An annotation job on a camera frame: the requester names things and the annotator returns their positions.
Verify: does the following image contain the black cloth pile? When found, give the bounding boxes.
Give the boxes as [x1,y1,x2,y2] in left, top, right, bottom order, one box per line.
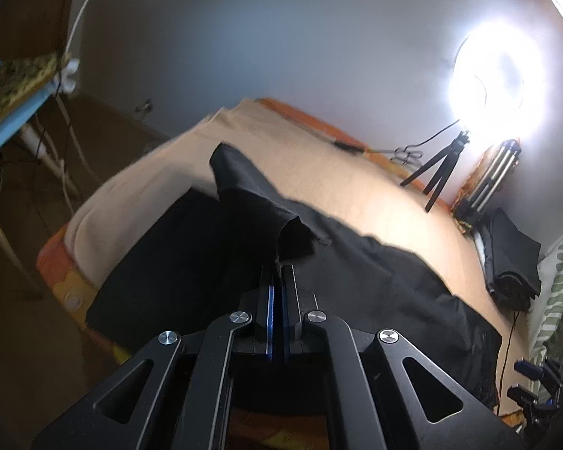
[479,208,542,312]

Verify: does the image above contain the beige blanket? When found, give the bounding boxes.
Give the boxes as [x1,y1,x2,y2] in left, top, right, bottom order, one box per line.
[68,98,533,432]

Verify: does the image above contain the white gooseneck lamp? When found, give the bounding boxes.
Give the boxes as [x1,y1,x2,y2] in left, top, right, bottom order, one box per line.
[51,0,137,95]

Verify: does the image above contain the leopard print cushion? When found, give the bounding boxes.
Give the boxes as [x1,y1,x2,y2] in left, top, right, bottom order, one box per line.
[0,51,71,134]

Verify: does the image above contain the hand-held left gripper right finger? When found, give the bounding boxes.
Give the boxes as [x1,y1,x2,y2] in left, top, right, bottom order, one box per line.
[281,266,524,450]

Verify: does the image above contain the white cable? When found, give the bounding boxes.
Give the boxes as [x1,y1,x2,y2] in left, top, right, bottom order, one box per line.
[54,96,104,214]

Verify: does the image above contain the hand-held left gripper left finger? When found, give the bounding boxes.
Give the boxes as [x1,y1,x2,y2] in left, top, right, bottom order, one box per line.
[30,266,277,450]

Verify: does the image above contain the small black tripod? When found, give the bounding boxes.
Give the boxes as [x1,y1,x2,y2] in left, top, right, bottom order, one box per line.
[400,131,471,213]

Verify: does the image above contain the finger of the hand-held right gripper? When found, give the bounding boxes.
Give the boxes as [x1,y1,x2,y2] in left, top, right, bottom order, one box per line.
[515,358,545,380]
[507,385,542,408]

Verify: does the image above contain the silver folded tripod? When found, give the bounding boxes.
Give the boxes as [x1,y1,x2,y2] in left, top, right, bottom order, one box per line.
[455,138,521,226]

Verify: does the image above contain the thin black cable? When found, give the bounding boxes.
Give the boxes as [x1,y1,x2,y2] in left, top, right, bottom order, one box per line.
[495,309,519,416]

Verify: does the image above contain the black ring light cable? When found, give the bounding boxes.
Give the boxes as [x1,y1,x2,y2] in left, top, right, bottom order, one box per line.
[326,119,461,167]

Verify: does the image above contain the black pants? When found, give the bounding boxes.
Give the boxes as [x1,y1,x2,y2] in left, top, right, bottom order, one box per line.
[85,143,503,416]

